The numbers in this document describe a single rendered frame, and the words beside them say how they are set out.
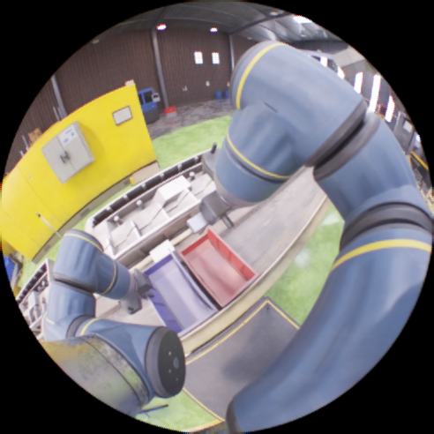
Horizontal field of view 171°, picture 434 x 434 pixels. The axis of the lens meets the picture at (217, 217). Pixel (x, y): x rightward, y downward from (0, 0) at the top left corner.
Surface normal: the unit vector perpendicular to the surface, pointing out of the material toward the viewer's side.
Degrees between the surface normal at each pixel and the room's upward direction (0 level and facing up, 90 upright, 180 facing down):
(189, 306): 0
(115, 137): 90
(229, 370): 0
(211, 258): 0
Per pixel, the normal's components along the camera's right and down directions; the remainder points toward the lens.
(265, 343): -0.07, -0.62
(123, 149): 0.63, 0.58
